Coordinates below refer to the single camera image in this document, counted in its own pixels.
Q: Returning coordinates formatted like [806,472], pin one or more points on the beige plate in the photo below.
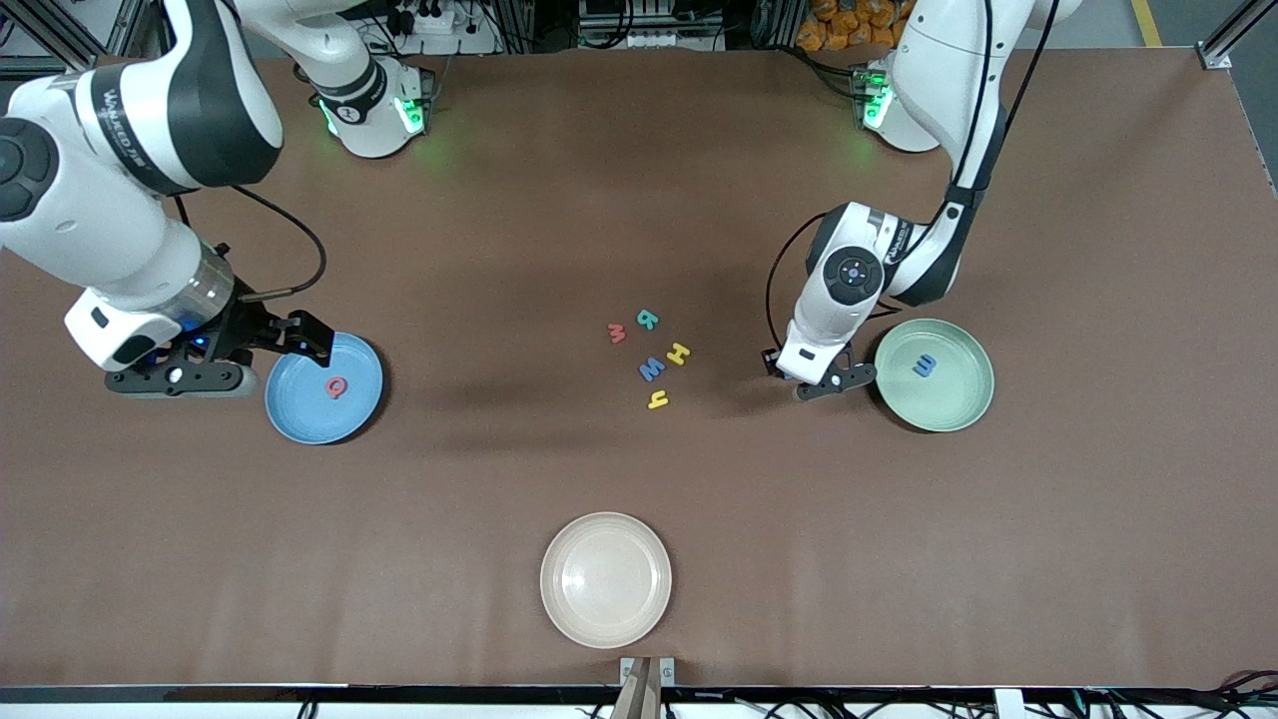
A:
[606,579]

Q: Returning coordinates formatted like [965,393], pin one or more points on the green plate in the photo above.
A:
[949,399]

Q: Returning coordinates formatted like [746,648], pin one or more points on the red foam lowercase m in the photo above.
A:
[617,334]

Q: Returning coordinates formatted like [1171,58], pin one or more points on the aluminium frame profile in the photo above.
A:
[80,40]
[1213,55]

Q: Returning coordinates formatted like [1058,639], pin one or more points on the blue foam uppercase W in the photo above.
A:
[652,369]

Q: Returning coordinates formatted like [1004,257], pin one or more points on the yellow foam lowercase h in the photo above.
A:
[658,401]

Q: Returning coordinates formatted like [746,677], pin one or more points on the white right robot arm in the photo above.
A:
[120,120]

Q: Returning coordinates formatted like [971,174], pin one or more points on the yellow foam uppercase H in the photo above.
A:
[679,354]

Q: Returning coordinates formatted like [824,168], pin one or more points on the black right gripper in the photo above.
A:
[243,327]

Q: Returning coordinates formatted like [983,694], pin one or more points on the teal foam uppercase R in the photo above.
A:
[649,322]

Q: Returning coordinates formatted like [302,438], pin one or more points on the blue foam lowercase m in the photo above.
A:
[925,366]

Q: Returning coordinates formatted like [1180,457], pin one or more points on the green-lit base box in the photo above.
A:
[877,100]
[414,110]

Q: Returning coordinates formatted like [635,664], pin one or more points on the blue plate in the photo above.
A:
[319,414]

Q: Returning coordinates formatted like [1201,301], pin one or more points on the white power strip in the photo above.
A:
[429,15]

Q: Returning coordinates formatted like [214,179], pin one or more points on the green-lit left base box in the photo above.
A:
[877,100]

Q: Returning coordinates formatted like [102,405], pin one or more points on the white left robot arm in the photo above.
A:
[934,60]

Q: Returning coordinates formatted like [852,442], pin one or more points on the green-lit right base box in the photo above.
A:
[414,110]

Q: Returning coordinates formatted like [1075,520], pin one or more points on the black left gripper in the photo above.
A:
[771,367]

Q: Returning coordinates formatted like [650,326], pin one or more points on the orange objects pile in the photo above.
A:
[829,30]

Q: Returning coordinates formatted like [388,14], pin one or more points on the red foam uppercase Q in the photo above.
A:
[332,382]

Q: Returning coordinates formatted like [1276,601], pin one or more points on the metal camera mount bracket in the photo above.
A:
[629,667]

